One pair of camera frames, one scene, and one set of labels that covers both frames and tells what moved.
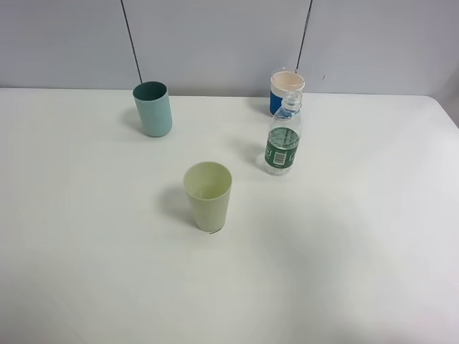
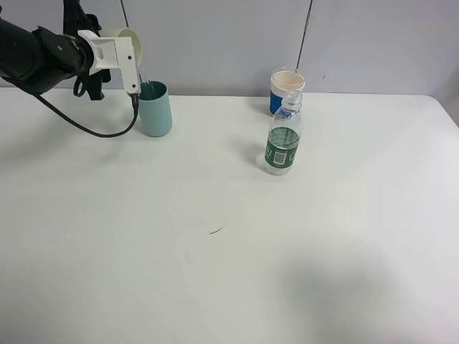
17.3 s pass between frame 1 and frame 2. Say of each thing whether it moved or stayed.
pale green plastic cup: moved
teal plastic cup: stayed
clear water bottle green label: stayed
